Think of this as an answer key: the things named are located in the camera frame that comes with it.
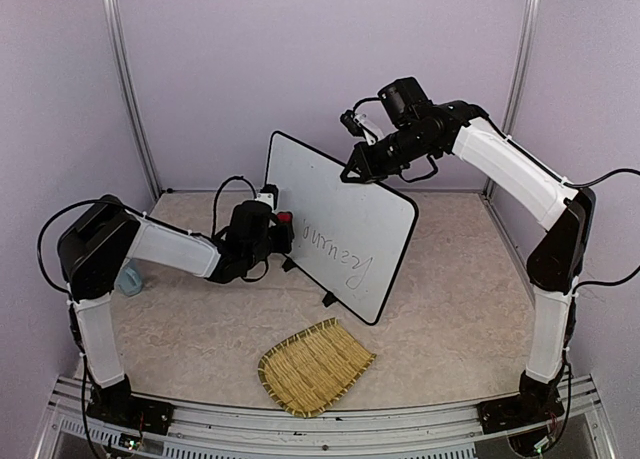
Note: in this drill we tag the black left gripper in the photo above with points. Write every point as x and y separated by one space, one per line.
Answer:
286 242

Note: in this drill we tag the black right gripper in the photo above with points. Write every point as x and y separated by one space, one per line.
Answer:
368 172

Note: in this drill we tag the red bone-shaped eraser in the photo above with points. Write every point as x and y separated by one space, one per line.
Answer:
285 217

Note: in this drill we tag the white whiteboard black frame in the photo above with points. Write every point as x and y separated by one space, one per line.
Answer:
350 239

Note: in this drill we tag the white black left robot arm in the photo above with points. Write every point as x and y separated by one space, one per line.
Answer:
110 236

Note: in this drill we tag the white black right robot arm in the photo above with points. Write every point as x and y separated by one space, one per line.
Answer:
401 124

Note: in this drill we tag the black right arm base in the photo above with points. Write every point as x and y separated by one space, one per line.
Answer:
535 402

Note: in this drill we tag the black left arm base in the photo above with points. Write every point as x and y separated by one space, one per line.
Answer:
117 405

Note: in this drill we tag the black whiteboard stand foot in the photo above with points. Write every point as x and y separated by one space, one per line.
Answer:
288 265
329 299

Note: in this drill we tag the woven bamboo tray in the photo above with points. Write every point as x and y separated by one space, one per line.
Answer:
308 372

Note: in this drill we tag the light blue mug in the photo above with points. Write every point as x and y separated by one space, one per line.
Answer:
129 281

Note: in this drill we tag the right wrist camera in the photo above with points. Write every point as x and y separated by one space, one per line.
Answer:
359 125

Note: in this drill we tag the aluminium front rail frame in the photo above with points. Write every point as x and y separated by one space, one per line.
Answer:
201 430

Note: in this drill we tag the aluminium corner post right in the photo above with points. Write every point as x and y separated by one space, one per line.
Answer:
525 48

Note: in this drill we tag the aluminium corner post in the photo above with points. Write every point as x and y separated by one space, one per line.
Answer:
125 78
525 48

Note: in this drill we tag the aluminium corner post left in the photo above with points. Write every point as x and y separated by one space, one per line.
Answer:
125 78

